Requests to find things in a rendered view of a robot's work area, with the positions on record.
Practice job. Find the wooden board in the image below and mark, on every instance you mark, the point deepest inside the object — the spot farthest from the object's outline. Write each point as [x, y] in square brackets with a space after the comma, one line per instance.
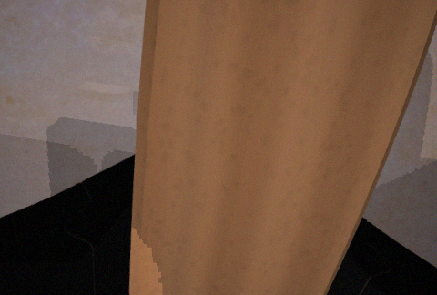
[262, 129]

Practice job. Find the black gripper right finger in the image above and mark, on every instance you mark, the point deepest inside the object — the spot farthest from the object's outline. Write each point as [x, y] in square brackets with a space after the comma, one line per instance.
[378, 265]

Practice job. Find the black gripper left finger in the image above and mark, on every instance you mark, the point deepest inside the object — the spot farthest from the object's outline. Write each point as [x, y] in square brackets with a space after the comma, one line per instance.
[74, 243]

